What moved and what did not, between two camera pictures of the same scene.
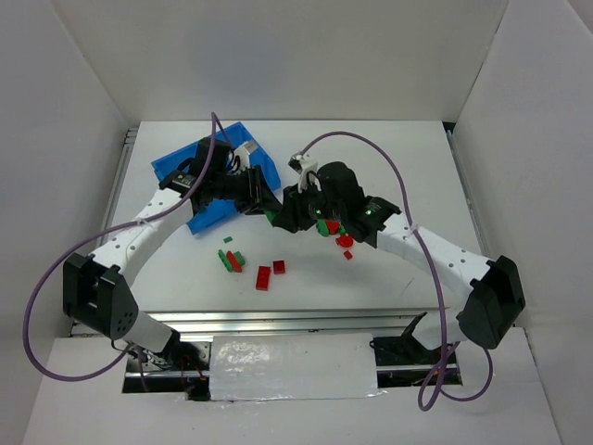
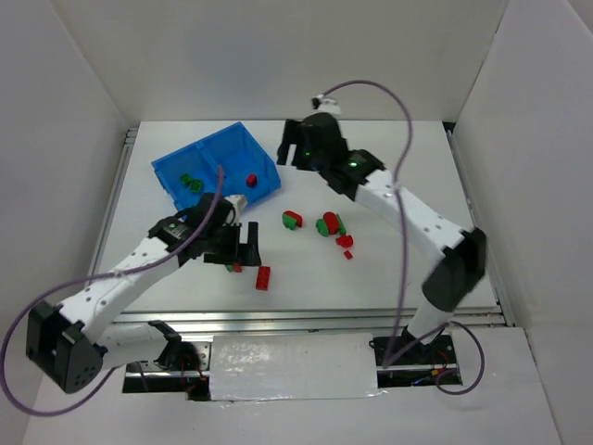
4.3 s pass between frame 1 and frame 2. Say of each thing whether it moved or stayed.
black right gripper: moved
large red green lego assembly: stayed
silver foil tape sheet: stayed
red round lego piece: stayed
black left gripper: moved
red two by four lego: stayed
